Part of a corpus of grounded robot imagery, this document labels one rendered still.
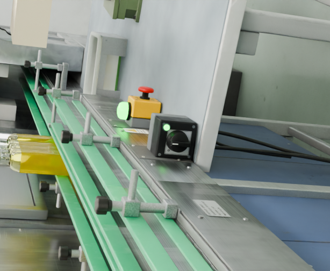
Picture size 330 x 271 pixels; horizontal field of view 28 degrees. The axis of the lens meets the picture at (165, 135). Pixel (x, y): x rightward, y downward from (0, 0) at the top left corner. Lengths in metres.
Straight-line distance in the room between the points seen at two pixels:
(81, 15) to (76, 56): 2.78
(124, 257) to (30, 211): 0.77
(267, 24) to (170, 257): 0.63
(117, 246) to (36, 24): 0.61
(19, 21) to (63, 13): 4.14
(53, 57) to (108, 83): 0.81
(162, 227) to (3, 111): 2.08
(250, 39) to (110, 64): 0.81
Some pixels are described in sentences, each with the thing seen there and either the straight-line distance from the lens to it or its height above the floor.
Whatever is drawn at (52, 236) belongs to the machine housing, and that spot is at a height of 0.97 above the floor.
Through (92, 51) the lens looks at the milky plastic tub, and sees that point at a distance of 2.27.
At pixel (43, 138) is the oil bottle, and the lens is 1.99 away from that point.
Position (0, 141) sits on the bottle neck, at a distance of 1.99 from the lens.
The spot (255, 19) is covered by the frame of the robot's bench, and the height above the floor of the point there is 0.67.
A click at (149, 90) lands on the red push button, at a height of 0.79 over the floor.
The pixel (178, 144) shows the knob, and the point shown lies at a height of 0.80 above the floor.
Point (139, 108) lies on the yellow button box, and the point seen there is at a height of 0.81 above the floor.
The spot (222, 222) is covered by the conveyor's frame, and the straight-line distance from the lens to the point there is 1.04.
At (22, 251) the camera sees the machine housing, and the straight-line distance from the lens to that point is 1.67.
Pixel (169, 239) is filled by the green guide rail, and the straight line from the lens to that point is 1.00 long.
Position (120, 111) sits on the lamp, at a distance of 1.66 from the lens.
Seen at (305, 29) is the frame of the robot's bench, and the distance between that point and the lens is 1.43.
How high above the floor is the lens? 1.21
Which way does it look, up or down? 17 degrees down
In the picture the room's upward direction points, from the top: 85 degrees counter-clockwise
